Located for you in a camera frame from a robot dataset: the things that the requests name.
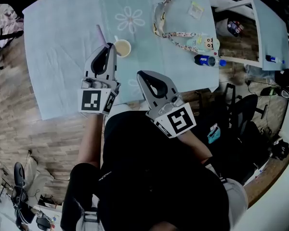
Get pink cloth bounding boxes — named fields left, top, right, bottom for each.
left=0, top=7, right=25, bottom=49

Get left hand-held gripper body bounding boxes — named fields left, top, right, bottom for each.
left=77, top=77, right=121, bottom=116

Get teal pouch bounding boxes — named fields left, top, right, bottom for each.
left=207, top=126, right=221, bottom=144

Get purple bendy straw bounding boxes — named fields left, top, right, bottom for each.
left=96, top=24, right=123, bottom=57

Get white bag with wrappers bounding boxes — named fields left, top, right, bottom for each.
left=215, top=18, right=245, bottom=38

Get person's black shirt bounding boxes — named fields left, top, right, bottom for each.
left=60, top=111, right=232, bottom=231

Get beige cloth bag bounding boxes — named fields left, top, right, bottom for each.
left=24, top=150, right=55, bottom=208

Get person's light trousers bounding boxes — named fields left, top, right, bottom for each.
left=108, top=103, right=151, bottom=116

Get pale green cartoon pouch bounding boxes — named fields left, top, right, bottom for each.
left=185, top=35, right=220, bottom=53

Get patterned lanyard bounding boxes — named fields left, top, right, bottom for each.
left=153, top=0, right=209, bottom=54

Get person's left forearm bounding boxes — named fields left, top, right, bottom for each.
left=76, top=114, right=104, bottom=169

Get blue label plastic bottle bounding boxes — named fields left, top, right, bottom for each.
left=265, top=54, right=285, bottom=64

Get pale blue flowered tablecloth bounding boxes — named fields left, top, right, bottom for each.
left=22, top=0, right=220, bottom=121

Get person's right forearm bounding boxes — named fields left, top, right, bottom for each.
left=179, top=128, right=214, bottom=165

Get small clear plastic packet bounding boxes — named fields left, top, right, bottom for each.
left=187, top=0, right=205, bottom=19

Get blue label cola bottle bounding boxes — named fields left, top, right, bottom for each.
left=194, top=53, right=227, bottom=68

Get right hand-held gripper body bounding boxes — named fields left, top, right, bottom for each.
left=145, top=92, right=197, bottom=139

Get white cup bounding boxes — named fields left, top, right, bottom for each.
left=113, top=35, right=132, bottom=58

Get white table with blue top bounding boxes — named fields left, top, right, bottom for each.
left=215, top=0, right=289, bottom=71

